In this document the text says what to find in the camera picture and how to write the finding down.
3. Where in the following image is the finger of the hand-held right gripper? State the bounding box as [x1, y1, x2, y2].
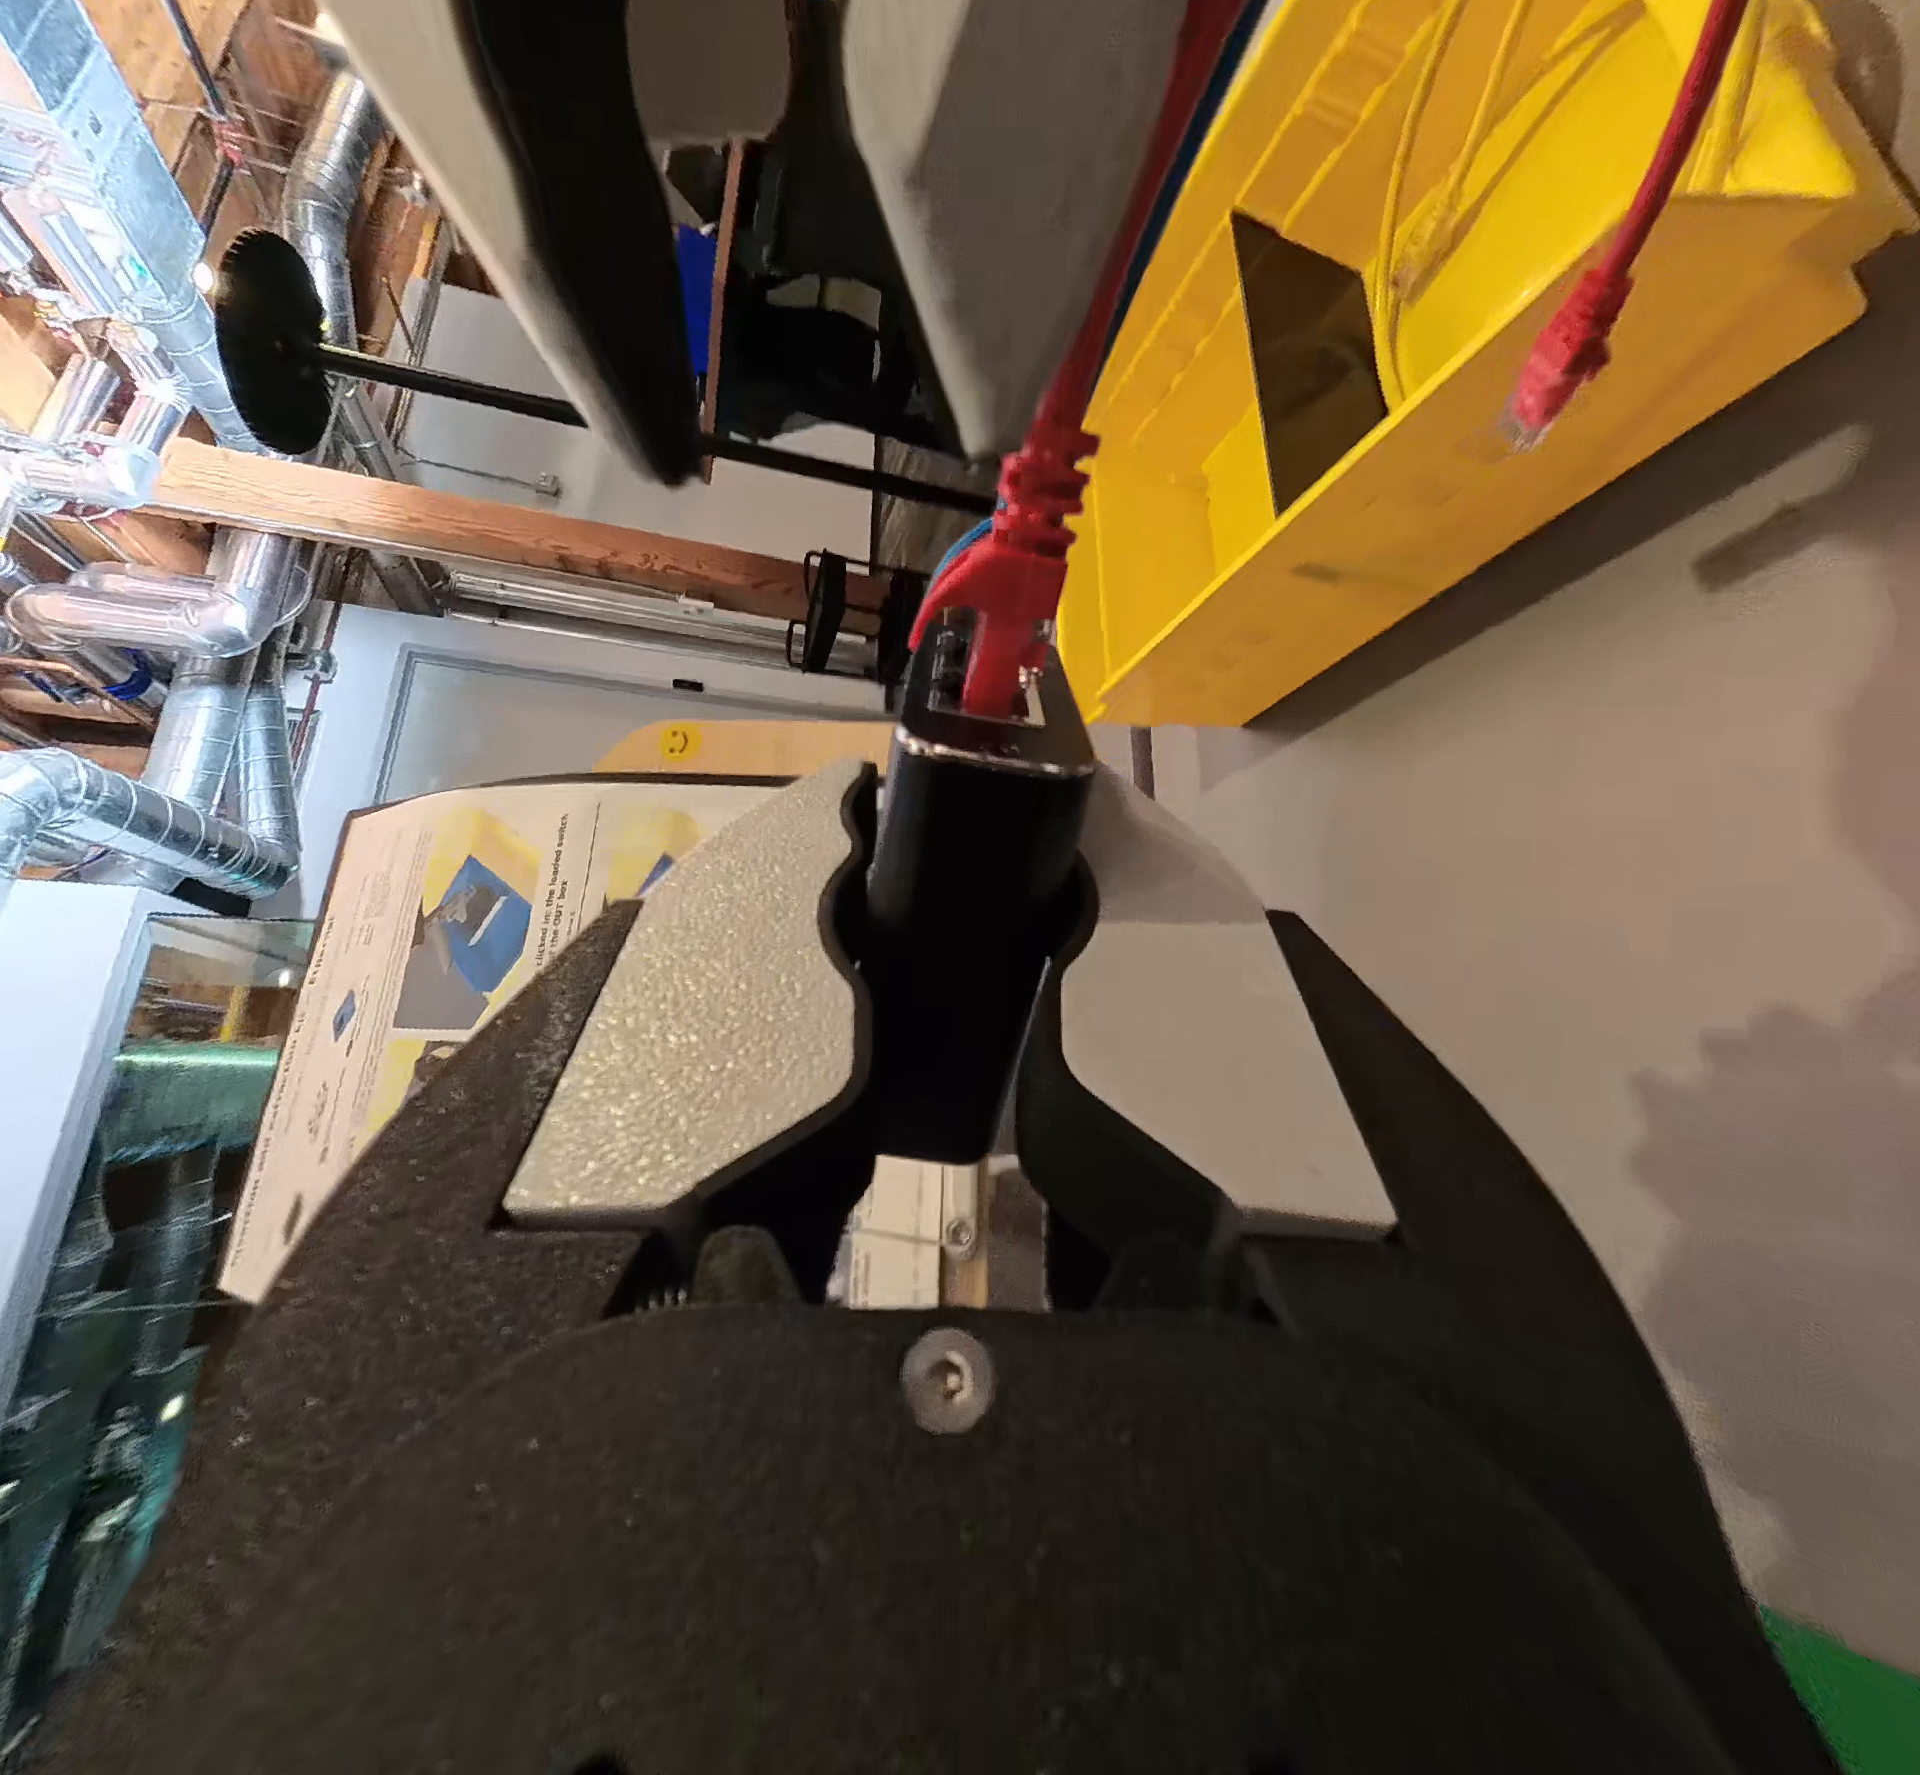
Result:
[839, 0, 1220, 462]
[248, 0, 708, 486]

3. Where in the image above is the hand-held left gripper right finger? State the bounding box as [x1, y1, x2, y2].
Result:
[1050, 770, 1397, 1240]

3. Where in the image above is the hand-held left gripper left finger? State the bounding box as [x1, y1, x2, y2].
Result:
[502, 759, 878, 1231]

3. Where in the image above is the black network switch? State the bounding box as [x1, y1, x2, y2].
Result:
[863, 606, 1097, 1162]

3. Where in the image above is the red ethernet cable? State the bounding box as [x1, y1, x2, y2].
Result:
[907, 0, 1801, 723]

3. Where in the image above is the yellow ethernet cable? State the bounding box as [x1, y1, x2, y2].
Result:
[1380, 0, 1778, 384]

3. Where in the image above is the yellow plastic bin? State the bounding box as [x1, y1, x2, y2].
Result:
[1072, 0, 1920, 730]

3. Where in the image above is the green plastic bin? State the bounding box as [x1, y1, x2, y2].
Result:
[1762, 1602, 1920, 1775]

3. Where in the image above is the printed instruction sheet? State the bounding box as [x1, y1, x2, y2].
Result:
[217, 783, 976, 1305]

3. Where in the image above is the white door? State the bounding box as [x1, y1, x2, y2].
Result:
[375, 643, 901, 803]

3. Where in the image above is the wooden beam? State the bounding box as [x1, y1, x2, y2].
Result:
[149, 437, 819, 623]

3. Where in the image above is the shiny metal pipe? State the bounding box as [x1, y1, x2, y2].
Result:
[0, 530, 303, 665]

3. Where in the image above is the spiral metal duct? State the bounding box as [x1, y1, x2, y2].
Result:
[0, 665, 303, 909]
[276, 73, 416, 486]

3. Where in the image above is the black round pedestal base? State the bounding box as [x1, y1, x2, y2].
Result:
[212, 230, 589, 459]

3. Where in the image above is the rectangular metal duct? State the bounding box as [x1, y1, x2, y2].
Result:
[0, 0, 256, 459]

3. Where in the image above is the black table frame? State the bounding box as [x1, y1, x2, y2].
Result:
[697, 141, 999, 515]

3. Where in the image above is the black wire rack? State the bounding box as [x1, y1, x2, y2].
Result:
[788, 548, 930, 675]

